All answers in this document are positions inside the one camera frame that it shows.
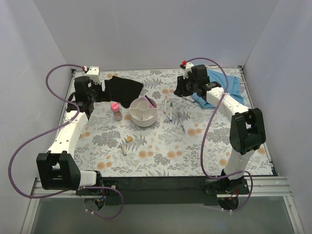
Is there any orange capped white marker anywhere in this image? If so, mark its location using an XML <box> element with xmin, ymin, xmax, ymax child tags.
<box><xmin>163</xmin><ymin>96</ymin><xmax>168</xmax><ymax>114</ymax></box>

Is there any green capped white marker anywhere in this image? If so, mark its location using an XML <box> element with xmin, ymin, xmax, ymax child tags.
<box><xmin>169</xmin><ymin>102</ymin><xmax>173</xmax><ymax>122</ymax></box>

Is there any pink capped small bottle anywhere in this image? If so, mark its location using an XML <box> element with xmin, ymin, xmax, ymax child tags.
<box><xmin>111</xmin><ymin>102</ymin><xmax>122</xmax><ymax>121</ymax></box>

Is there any purple highlighter pink cap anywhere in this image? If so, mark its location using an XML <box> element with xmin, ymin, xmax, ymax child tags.
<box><xmin>142</xmin><ymin>95</ymin><xmax>156</xmax><ymax>108</ymax></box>

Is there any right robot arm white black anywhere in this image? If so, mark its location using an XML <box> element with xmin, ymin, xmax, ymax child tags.
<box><xmin>174</xmin><ymin>61</ymin><xmax>266</xmax><ymax>194</ymax></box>

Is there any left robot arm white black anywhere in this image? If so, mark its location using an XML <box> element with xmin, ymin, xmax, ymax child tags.
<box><xmin>36</xmin><ymin>75</ymin><xmax>110</xmax><ymax>195</ymax></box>

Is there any black folded cloth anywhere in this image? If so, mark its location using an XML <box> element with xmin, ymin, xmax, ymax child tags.
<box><xmin>110</xmin><ymin>76</ymin><xmax>143</xmax><ymax>108</ymax></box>

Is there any blue cloth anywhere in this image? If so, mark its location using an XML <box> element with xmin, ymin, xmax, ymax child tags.
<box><xmin>191</xmin><ymin>69</ymin><xmax>244</xmax><ymax>109</ymax></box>

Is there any white round divided organizer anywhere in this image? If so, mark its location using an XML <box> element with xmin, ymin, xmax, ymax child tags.
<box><xmin>129</xmin><ymin>97</ymin><xmax>158</xmax><ymax>127</ymax></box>

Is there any floral patterned table mat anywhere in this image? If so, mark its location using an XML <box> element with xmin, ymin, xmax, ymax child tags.
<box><xmin>45</xmin><ymin>68</ymin><xmax>273</xmax><ymax>176</ymax></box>

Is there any gold binder clip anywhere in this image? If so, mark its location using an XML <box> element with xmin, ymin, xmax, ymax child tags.
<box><xmin>125</xmin><ymin>136</ymin><xmax>133</xmax><ymax>143</ymax></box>

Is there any small beige eraser stick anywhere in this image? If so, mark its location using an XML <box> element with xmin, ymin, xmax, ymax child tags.
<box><xmin>121</xmin><ymin>145</ymin><xmax>127</xmax><ymax>156</ymax></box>

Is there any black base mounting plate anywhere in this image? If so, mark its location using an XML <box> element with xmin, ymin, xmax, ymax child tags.
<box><xmin>75</xmin><ymin>175</ymin><xmax>252</xmax><ymax>205</ymax></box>

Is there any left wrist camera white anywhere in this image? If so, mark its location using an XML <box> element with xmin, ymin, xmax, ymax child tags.
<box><xmin>83</xmin><ymin>66</ymin><xmax>100</xmax><ymax>84</ymax></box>

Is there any aluminium frame rail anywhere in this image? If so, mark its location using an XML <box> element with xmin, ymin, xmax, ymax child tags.
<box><xmin>32</xmin><ymin>176</ymin><xmax>293</xmax><ymax>197</ymax></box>

